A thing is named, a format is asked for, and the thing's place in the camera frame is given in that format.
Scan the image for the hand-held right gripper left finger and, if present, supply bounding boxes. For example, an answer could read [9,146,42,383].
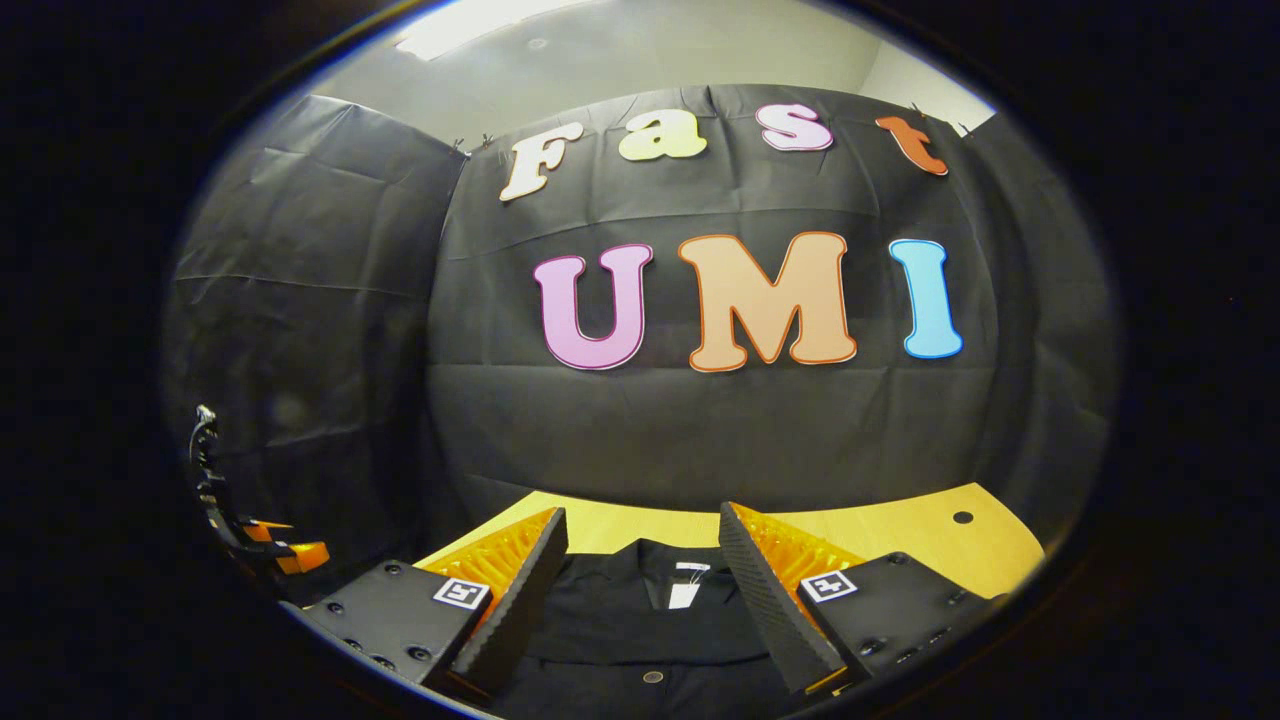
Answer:
[280,506,569,703]

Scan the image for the black backdrop cloth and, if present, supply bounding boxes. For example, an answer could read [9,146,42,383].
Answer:
[165,85,1119,601]

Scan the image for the black button shirt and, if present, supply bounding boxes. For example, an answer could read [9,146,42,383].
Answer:
[480,538,813,720]

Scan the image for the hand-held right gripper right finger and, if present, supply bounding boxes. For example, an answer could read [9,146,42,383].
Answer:
[718,501,1003,697]

